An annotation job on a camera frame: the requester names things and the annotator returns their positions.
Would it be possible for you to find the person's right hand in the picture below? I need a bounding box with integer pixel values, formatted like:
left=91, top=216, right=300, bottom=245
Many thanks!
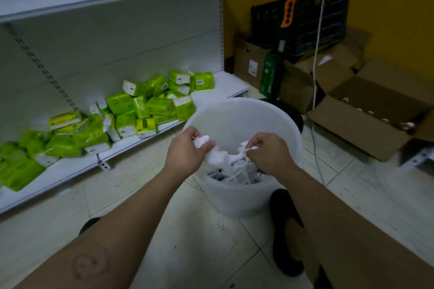
left=245, top=132, right=297, bottom=180

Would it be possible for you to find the person's left hand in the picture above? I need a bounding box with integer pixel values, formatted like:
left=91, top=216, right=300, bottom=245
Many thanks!
left=164, top=126, right=216, bottom=179

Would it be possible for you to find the white plastic bin bag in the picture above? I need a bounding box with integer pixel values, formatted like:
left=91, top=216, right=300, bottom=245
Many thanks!
left=193, top=135, right=268, bottom=186

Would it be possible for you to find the person's left forearm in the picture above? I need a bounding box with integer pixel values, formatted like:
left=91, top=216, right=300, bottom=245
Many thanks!
left=14, top=167, right=199, bottom=289

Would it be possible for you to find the person's right forearm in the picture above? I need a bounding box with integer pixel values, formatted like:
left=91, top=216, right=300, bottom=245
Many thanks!
left=276, top=165, right=434, bottom=289

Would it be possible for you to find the white plastic waste bin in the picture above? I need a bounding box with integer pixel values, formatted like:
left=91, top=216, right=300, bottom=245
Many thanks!
left=182, top=97, right=303, bottom=218

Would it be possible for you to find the green carton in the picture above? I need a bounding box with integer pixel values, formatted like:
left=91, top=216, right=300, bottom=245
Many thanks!
left=259, top=53, right=278, bottom=98

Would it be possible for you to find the person's black right shoe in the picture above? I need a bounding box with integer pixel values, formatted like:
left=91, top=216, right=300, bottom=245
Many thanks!
left=269, top=189, right=306, bottom=278

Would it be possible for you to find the person's black shoe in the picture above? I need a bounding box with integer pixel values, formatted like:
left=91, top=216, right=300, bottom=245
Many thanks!
left=269, top=189, right=306, bottom=278
left=79, top=217, right=102, bottom=236

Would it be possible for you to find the cardboard box with white label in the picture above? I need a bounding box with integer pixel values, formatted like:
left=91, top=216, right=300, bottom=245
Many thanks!
left=233, top=35, right=272, bottom=89

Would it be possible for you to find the pile of green tissue packets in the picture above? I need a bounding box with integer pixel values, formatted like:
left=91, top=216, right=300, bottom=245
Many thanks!
left=0, top=69, right=215, bottom=192

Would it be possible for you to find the person's right foot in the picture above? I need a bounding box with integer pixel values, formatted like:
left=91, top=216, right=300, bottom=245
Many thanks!
left=284, top=218, right=321, bottom=284

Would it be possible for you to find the cardboard box with open flaps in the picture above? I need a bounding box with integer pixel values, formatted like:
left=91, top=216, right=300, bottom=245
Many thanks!
left=281, top=28, right=372, bottom=114

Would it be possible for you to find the large open cardboard box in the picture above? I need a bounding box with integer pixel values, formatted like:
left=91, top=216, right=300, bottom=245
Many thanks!
left=308, top=58, right=434, bottom=163

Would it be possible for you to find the black standing fan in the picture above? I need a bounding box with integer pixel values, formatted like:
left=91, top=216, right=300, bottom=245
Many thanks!
left=259, top=0, right=353, bottom=133

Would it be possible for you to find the person's black left shoe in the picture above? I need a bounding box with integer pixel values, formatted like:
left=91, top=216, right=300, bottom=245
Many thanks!
left=79, top=217, right=102, bottom=236

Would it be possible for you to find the white metal shelf unit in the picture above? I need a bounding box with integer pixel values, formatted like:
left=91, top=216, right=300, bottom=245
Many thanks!
left=0, top=0, right=261, bottom=215

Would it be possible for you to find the black plastic crate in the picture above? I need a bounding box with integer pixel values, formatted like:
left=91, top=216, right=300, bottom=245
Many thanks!
left=250, top=0, right=352, bottom=62

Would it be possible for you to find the white power cable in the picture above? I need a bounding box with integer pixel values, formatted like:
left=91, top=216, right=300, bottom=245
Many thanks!
left=307, top=0, right=329, bottom=185

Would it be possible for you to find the white metal shelf bracket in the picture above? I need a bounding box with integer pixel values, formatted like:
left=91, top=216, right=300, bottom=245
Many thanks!
left=399, top=146, right=434, bottom=175

